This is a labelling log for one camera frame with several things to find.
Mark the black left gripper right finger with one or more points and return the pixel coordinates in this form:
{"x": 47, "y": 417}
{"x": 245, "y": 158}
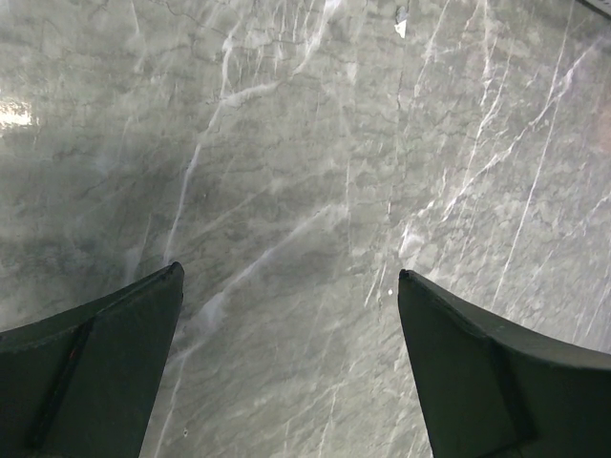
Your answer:
{"x": 489, "y": 387}

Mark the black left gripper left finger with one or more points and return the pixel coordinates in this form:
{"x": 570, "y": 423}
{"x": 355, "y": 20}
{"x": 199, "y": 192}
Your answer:
{"x": 83, "y": 383}

